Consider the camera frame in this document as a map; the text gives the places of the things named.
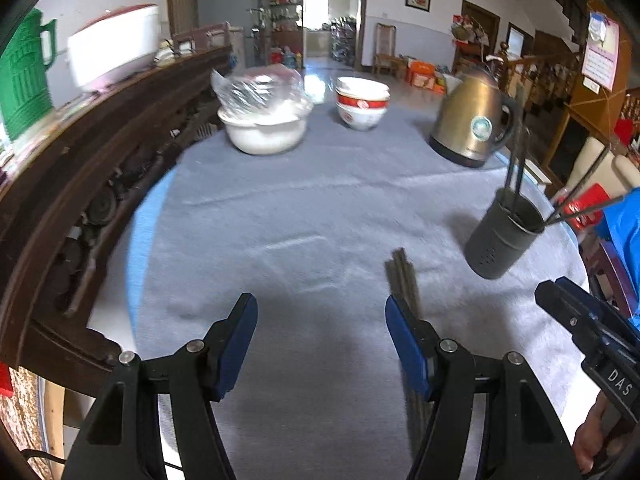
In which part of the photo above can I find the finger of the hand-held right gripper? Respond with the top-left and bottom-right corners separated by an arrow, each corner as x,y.
534,280 -> 609,359
554,276 -> 635,332

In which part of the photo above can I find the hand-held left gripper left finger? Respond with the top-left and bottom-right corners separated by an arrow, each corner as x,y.
61,292 -> 259,480

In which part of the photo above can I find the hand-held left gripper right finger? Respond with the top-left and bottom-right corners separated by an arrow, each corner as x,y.
384,294 -> 583,480

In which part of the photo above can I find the bundle of dark wooden chopsticks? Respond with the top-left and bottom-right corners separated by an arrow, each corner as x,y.
384,246 -> 433,463

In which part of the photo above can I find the grey metal chopstick holder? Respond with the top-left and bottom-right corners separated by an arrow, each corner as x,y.
463,186 -> 546,280

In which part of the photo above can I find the dark chopstick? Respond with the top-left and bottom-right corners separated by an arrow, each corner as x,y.
516,126 -> 532,211
545,146 -> 611,225
505,147 -> 519,208
550,195 -> 628,227

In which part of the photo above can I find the person's right hand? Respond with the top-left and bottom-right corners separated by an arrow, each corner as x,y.
572,400 -> 617,471

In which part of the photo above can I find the blue jacket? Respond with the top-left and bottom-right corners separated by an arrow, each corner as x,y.
602,195 -> 640,331

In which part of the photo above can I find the red plastic child chair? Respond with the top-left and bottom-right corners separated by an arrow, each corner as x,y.
550,182 -> 611,231

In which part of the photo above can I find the cream sofa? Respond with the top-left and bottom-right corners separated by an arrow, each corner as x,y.
545,135 -> 640,201

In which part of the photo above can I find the blue table cover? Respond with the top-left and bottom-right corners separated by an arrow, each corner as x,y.
125,167 -> 176,346

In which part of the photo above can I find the grey felt tablecloth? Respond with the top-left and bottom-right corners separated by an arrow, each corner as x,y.
135,95 -> 588,480

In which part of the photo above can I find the orange wooden pillar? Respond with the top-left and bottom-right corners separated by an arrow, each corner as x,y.
542,0 -> 636,186

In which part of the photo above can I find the white ceramic basin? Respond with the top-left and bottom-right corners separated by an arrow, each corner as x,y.
217,100 -> 313,156

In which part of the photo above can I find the brass electric kettle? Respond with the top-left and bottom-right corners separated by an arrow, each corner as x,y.
429,69 -> 522,168

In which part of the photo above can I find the wooden staircase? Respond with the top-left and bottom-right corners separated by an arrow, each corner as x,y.
485,42 -> 591,126

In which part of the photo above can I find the white bowl grey print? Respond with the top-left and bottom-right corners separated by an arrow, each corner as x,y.
337,102 -> 389,132

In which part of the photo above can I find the carved dark wooden sideboard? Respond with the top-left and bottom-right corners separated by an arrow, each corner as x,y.
0,22 -> 246,383

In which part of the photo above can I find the red banded white bowl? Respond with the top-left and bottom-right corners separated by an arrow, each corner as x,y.
335,89 -> 390,112

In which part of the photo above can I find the clear plastic bag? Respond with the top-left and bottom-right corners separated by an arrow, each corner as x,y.
210,66 -> 305,123

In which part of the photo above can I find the orange cardboard box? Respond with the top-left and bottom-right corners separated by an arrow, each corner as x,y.
406,60 -> 436,88

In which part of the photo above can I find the tall-backed wooden chair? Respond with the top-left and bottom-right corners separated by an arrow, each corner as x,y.
372,22 -> 401,78

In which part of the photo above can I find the dark wooden chair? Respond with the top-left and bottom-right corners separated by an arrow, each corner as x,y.
172,22 -> 231,53

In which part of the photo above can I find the white rice cooker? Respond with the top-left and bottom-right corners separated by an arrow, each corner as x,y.
66,3 -> 162,93

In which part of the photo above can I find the green thermos flask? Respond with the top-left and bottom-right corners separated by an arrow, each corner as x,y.
0,7 -> 58,141

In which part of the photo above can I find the grey refrigerator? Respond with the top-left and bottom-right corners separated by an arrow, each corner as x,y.
195,0 -> 266,68

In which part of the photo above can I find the pantry shelf with bottles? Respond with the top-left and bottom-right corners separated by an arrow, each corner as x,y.
260,0 -> 306,36

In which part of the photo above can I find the pink wall calendar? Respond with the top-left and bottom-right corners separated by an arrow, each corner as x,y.
580,9 -> 621,91

